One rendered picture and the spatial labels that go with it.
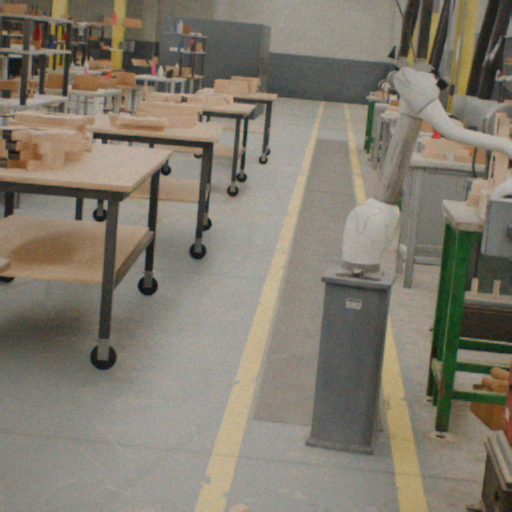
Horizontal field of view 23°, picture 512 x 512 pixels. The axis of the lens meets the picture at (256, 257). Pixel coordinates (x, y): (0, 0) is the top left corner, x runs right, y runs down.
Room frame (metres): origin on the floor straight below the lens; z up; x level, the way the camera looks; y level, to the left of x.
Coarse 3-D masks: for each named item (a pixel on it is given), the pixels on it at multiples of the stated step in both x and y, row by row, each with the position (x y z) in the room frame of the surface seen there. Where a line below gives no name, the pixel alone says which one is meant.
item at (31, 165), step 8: (0, 160) 5.88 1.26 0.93; (8, 160) 5.85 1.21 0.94; (16, 160) 5.89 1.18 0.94; (24, 160) 5.90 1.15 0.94; (32, 160) 5.87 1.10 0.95; (56, 160) 6.01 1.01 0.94; (8, 168) 5.84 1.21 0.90; (24, 168) 5.90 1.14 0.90; (32, 168) 5.79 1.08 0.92; (40, 168) 5.91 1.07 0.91; (48, 168) 5.98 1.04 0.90; (56, 168) 6.01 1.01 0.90
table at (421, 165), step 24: (408, 168) 9.09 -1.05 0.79; (432, 168) 8.53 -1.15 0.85; (456, 168) 8.49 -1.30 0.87; (480, 168) 8.49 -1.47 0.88; (408, 192) 9.09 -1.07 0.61; (408, 216) 9.09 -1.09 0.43; (408, 240) 8.52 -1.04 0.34; (408, 264) 8.52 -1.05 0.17; (432, 264) 8.53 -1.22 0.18; (408, 288) 8.52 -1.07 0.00
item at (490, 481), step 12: (492, 456) 4.20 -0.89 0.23; (492, 468) 4.21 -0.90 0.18; (492, 480) 4.18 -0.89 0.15; (504, 480) 3.89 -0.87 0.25; (492, 492) 4.14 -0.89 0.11; (504, 492) 3.86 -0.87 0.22; (468, 504) 4.29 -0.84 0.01; (480, 504) 4.30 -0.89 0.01; (492, 504) 4.11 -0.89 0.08; (504, 504) 3.87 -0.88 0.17
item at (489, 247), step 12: (492, 204) 4.29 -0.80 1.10; (504, 204) 4.29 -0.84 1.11; (492, 216) 4.29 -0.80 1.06; (504, 216) 4.29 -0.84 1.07; (492, 228) 4.29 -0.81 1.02; (504, 228) 4.29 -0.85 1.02; (492, 240) 4.29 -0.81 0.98; (504, 240) 4.29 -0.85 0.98; (492, 252) 4.29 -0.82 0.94; (504, 252) 4.29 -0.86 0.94
